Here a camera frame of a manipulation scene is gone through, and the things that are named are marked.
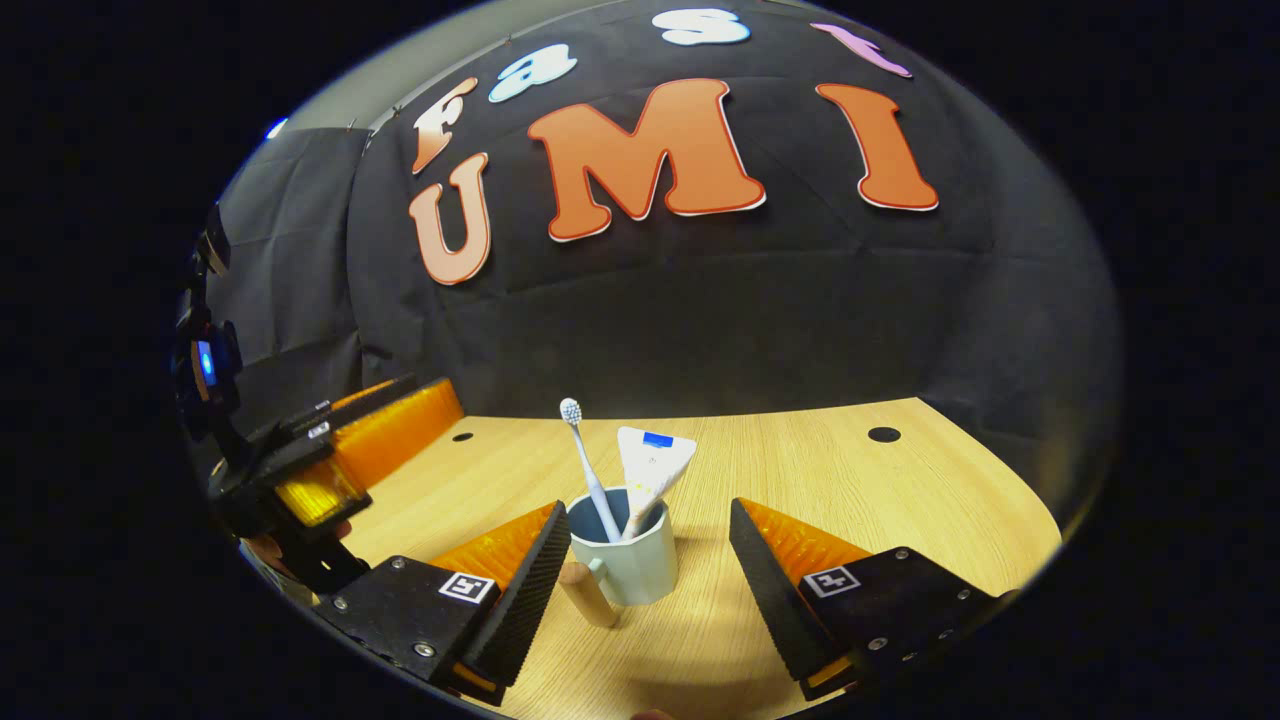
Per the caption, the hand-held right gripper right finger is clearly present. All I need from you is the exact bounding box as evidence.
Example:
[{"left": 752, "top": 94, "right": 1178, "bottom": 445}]
[{"left": 729, "top": 498, "right": 1001, "bottom": 701}]

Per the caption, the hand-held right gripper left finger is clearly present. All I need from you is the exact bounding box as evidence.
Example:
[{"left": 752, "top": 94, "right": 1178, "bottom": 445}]
[{"left": 315, "top": 500, "right": 573, "bottom": 706}]

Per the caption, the pale blue cup wooden handle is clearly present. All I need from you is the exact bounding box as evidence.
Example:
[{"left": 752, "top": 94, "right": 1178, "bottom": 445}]
[{"left": 558, "top": 487, "right": 679, "bottom": 629}]

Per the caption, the white toothbrush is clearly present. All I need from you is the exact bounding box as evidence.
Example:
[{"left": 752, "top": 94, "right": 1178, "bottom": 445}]
[{"left": 559, "top": 398, "right": 623, "bottom": 543}]

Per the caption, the white toothpaste tube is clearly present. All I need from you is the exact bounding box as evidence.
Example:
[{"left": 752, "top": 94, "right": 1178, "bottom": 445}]
[{"left": 617, "top": 427, "right": 698, "bottom": 541}]

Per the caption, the wooden desktop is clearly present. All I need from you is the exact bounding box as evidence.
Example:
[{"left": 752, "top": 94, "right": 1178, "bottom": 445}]
[{"left": 340, "top": 397, "right": 1063, "bottom": 720}]

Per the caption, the black backdrop cloth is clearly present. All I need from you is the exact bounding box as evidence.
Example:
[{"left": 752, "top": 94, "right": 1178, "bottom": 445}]
[{"left": 180, "top": 0, "right": 1121, "bottom": 541}]

